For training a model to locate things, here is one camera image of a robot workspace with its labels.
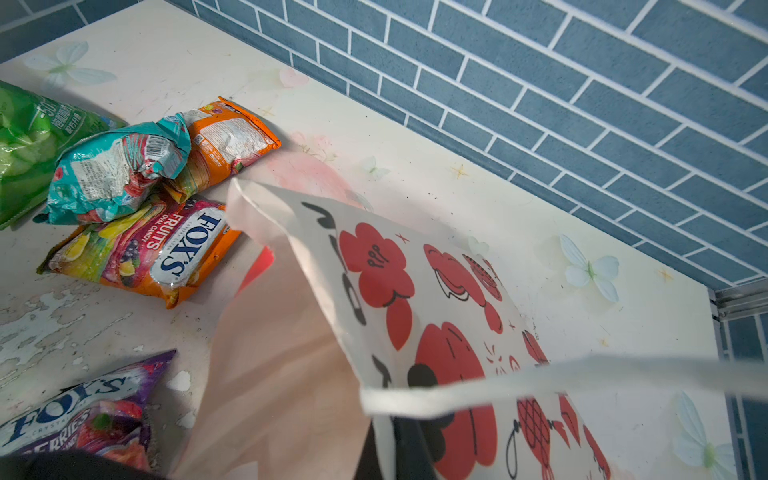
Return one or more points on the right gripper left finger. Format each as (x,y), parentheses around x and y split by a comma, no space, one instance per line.
(368,465)

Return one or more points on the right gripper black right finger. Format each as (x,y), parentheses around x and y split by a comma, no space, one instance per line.
(413,461)

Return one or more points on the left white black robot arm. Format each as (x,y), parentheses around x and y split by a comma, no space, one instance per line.
(68,465)

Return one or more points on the purple berries candy bag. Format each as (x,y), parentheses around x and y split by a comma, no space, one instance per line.
(106,416)

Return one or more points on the red white paper bag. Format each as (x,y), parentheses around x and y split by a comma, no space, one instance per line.
(348,320)

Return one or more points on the green chips bag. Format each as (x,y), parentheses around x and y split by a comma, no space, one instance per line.
(35,130)

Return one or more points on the fruit candy bag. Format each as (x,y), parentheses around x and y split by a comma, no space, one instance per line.
(165,249)

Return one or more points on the teal candy bag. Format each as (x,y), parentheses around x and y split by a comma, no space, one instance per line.
(109,175)

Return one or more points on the green yellow snack packet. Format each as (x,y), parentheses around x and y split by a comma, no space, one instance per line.
(225,139)

